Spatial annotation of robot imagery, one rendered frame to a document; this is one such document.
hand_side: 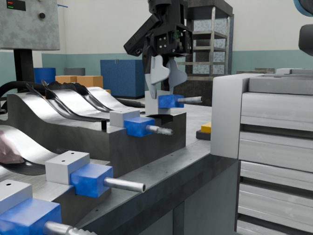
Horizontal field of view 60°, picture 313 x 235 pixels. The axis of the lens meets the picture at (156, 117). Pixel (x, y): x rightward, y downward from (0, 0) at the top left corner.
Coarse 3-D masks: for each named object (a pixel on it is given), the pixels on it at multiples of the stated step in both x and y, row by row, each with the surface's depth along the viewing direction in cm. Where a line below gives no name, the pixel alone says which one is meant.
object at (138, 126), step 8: (112, 112) 52; (120, 112) 51; (128, 112) 52; (136, 112) 54; (112, 120) 52; (120, 120) 51; (128, 120) 51; (136, 120) 50; (144, 120) 50; (152, 120) 51; (128, 128) 51; (136, 128) 49; (144, 128) 50; (152, 128) 49; (160, 128) 48; (136, 136) 50
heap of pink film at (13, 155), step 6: (0, 132) 44; (0, 138) 42; (6, 138) 44; (0, 144) 41; (6, 144) 42; (12, 144) 43; (0, 150) 40; (6, 150) 41; (12, 150) 42; (18, 150) 43; (0, 156) 41; (6, 156) 41; (12, 156) 42; (18, 156) 42; (6, 162) 40; (12, 162) 41; (18, 162) 41
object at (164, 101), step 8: (160, 96) 59; (168, 96) 58; (176, 96) 58; (152, 104) 60; (160, 104) 59; (168, 104) 58; (176, 104) 58; (152, 112) 60; (160, 112) 60; (168, 112) 63
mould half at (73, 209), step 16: (0, 128) 48; (16, 144) 45; (32, 144) 47; (32, 160) 43; (96, 160) 44; (0, 176) 37; (16, 176) 38; (32, 176) 38; (48, 192) 33; (64, 192) 33; (64, 208) 33; (80, 208) 36
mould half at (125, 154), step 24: (24, 96) 66; (72, 96) 74; (96, 96) 79; (0, 120) 73; (24, 120) 65; (48, 120) 60; (72, 120) 60; (48, 144) 60; (72, 144) 54; (96, 144) 50; (120, 144) 50; (144, 144) 55; (168, 144) 62; (120, 168) 51
